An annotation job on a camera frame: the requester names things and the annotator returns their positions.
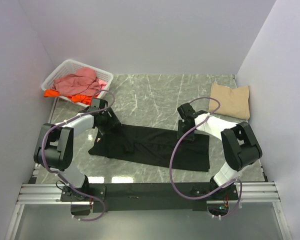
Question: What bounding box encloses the orange t-shirt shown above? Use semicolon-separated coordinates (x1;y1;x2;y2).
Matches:
43;88;98;105

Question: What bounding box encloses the pink t-shirt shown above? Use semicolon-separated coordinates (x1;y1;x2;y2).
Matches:
50;67;107;91

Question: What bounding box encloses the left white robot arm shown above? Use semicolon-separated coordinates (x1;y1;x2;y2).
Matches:
33;98;121;199

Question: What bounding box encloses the white plastic basket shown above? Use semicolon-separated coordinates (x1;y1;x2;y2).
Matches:
41;59;114;107

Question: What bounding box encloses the folded tan t-shirt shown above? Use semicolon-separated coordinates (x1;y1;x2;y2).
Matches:
210;83;250;121

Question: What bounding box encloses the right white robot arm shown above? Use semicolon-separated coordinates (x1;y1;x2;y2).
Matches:
169;103;263;197

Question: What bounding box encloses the black t-shirt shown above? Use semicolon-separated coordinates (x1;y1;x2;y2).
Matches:
88;124;210;172

